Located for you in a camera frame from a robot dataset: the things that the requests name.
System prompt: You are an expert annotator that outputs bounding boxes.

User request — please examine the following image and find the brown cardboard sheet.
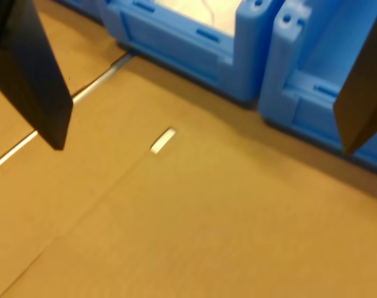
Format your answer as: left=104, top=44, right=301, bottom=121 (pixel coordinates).
left=0, top=55, right=377, bottom=298
left=0, top=0, right=130, bottom=167

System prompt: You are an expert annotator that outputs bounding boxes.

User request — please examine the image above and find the blue plastic bin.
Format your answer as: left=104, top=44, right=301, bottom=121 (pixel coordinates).
left=56, top=0, right=110, bottom=24
left=102, top=0, right=284, bottom=108
left=258, top=0, right=377, bottom=179

